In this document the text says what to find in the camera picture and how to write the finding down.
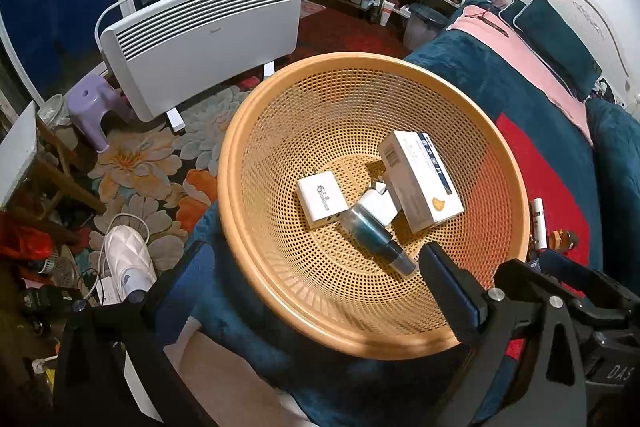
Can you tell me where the blue spray bottle clear cap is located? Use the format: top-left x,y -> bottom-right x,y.
340,204 -> 416,277

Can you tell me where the floral rug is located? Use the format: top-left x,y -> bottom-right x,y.
54,86 -> 250,283

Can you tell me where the amber capsule bottle cork lid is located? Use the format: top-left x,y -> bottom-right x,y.
547,230 -> 578,254

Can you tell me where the orange perforated plastic basket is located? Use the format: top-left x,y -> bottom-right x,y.
218,52 -> 529,360

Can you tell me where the white tube bottle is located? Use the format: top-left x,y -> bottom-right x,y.
530,198 -> 548,251

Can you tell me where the small white square box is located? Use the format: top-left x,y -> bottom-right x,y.
296,171 -> 349,230

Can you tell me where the blue velvet blanket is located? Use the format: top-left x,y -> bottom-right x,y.
167,30 -> 639,426

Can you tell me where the purple plastic stool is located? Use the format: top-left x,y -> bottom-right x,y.
64,74 -> 134,154

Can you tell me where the white medicine box blue stripe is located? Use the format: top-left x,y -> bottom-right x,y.
378,131 -> 464,233

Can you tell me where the white charger plug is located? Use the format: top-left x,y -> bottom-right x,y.
357,181 -> 401,227

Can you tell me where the translucent trash bin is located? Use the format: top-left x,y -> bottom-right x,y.
404,3 -> 448,51

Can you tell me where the wooden side table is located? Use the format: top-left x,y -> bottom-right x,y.
0,100 -> 109,228

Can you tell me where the white panel heater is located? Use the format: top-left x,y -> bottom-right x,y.
93,0 -> 302,122

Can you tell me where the red patterned cloth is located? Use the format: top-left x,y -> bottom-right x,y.
496,114 -> 590,265

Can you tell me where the teal pillow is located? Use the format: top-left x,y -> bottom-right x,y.
499,0 -> 602,101

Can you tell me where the white hair dryer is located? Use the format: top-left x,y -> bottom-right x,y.
103,225 -> 157,301

